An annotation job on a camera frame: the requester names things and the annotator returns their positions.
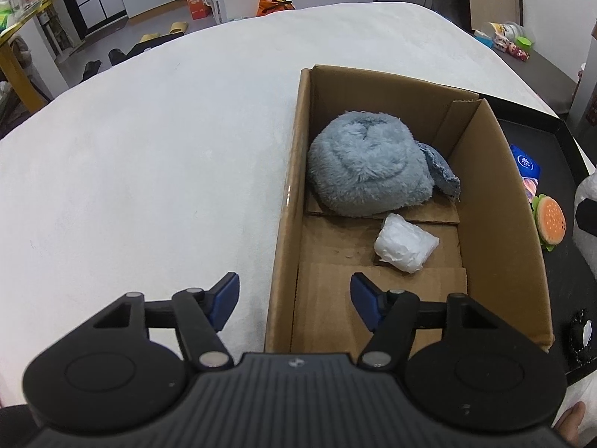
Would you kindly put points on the black shoe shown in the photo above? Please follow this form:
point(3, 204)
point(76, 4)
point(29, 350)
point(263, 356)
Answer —
point(116, 54)
point(92, 67)

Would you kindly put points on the red small toy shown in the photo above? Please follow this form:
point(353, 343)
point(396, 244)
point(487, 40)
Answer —
point(515, 51)

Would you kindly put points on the blue fluffy plush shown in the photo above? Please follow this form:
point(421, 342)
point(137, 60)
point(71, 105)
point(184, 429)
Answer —
point(368, 163)

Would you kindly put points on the orange bag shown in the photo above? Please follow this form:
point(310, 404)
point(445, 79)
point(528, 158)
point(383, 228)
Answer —
point(276, 3)

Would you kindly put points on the green cup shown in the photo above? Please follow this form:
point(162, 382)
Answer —
point(523, 42)

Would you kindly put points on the white plastic jar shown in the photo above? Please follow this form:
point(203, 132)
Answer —
point(510, 30)

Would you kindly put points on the blue tissue packet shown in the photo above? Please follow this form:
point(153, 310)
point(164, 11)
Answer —
point(524, 163)

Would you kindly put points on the small blue fluffy cloth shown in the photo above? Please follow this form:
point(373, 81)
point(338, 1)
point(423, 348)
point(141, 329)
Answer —
point(440, 170)

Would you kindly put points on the black bench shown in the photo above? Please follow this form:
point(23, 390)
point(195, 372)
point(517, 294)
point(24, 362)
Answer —
point(545, 70)

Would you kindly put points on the yellow slipper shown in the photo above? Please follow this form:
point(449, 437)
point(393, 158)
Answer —
point(177, 26)
point(149, 37)

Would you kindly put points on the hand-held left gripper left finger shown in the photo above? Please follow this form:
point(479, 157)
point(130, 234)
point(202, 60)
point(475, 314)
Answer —
point(224, 298)

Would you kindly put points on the clear plastic bag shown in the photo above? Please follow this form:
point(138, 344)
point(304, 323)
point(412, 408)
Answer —
point(403, 242)

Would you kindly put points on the black and white soft toy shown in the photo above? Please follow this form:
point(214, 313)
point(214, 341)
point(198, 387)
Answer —
point(583, 336)

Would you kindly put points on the burger plush toy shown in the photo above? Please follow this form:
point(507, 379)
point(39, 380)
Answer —
point(550, 219)

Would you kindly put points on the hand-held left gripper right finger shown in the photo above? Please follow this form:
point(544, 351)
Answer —
point(366, 298)

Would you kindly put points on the black shallow tray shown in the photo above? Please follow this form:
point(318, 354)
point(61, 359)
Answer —
point(569, 289)

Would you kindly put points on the brown cardboard box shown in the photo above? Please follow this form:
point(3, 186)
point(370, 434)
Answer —
point(503, 242)

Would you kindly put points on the yellow table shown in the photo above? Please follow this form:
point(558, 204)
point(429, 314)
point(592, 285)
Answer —
point(18, 56)

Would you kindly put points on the white black-spotted pajamas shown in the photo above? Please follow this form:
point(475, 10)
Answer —
point(586, 233)

